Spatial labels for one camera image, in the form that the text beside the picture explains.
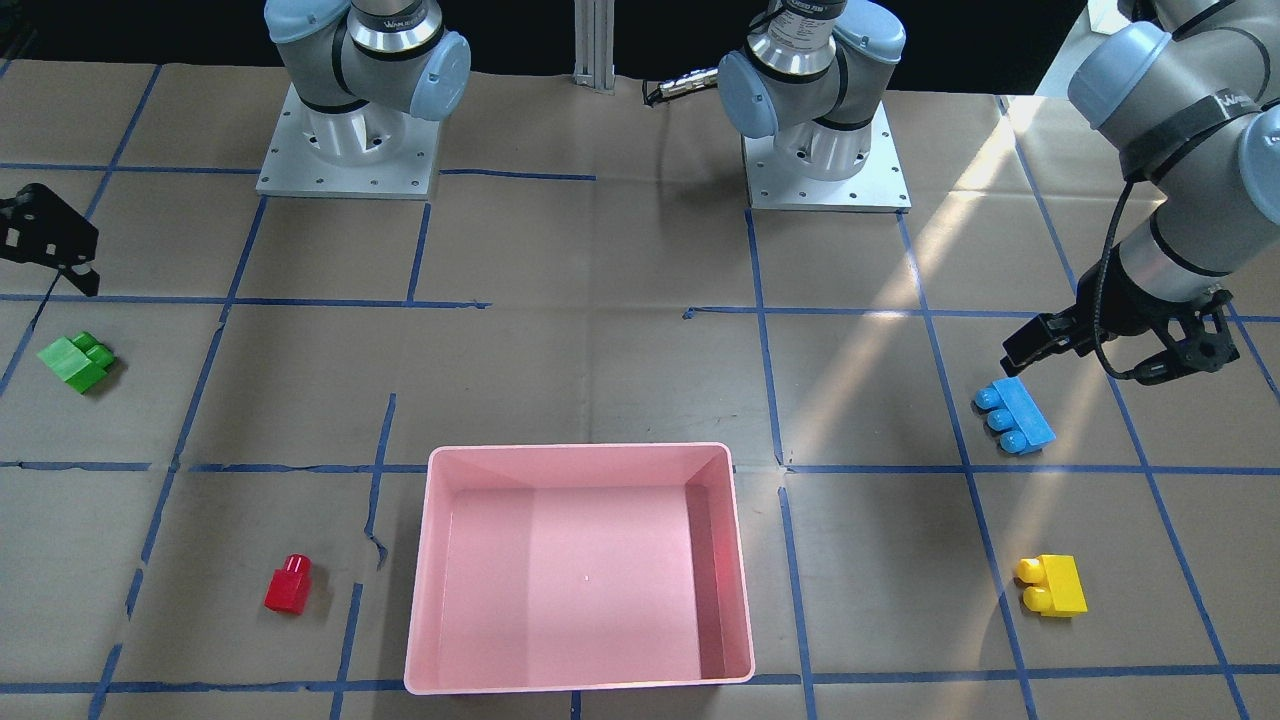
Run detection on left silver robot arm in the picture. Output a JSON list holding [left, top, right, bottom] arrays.
[[716, 1, 1279, 386]]

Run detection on yellow toy block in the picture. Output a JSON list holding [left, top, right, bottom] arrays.
[[1014, 553, 1088, 618]]

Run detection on red toy block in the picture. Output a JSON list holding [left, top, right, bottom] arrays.
[[262, 553, 312, 615]]

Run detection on pink plastic box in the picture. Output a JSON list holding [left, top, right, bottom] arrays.
[[403, 442, 756, 696]]

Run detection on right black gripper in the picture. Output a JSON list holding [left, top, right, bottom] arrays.
[[1, 183, 101, 299]]

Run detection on blue toy block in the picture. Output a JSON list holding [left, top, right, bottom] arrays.
[[973, 378, 1057, 455]]

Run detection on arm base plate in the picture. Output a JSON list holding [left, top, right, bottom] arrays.
[[256, 87, 442, 201], [741, 104, 913, 213]]

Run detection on aluminium frame post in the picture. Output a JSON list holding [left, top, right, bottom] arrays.
[[572, 0, 616, 95]]

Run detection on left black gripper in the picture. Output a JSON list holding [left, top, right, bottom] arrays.
[[1001, 263, 1240, 386]]

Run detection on green toy block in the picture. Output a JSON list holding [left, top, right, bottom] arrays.
[[37, 331, 116, 395]]

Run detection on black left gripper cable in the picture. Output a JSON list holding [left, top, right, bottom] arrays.
[[1091, 181, 1151, 380]]

